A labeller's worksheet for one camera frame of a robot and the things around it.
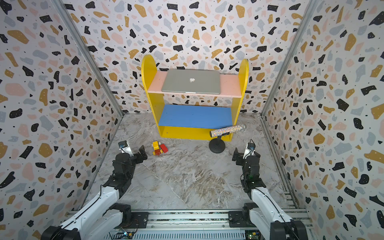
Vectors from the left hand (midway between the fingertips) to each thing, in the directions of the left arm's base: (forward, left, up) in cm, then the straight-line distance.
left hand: (136, 147), depth 83 cm
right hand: (-1, -61, -2) cm, 61 cm away
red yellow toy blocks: (+7, -9, -12) cm, 17 cm away
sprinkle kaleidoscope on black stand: (+11, -47, -16) cm, 51 cm away
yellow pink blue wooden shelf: (+20, -31, -1) cm, 37 cm away
